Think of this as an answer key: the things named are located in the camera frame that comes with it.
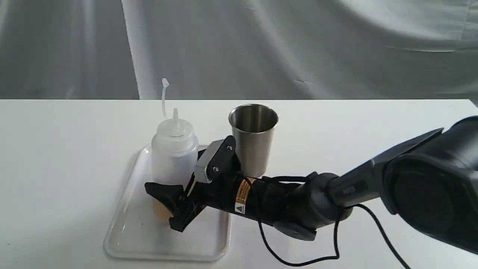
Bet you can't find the white backdrop sheet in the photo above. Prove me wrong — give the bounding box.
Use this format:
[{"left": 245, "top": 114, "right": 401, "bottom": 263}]
[{"left": 1, "top": 0, "right": 477, "bottom": 102}]

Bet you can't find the stainless steel cup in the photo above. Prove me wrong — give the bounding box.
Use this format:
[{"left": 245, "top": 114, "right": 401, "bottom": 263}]
[{"left": 228, "top": 103, "right": 279, "bottom": 177}]

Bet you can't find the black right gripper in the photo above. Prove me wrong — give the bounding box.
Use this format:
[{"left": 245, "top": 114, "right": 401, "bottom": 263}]
[{"left": 145, "top": 149, "right": 262, "bottom": 233}]

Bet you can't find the white plastic tray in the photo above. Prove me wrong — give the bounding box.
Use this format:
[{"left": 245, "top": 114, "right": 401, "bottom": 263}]
[{"left": 103, "top": 144, "right": 231, "bottom": 262}]

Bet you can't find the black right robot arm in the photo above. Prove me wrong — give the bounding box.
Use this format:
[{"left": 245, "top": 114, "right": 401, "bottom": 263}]
[{"left": 145, "top": 116, "right": 477, "bottom": 254}]

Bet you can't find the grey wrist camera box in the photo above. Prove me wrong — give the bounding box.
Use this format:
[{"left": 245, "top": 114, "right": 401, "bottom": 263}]
[{"left": 193, "top": 136, "right": 240, "bottom": 184}]

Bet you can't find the translucent squeeze bottle amber liquid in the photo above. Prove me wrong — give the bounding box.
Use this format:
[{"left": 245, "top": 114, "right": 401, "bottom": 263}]
[{"left": 150, "top": 78, "right": 199, "bottom": 222}]

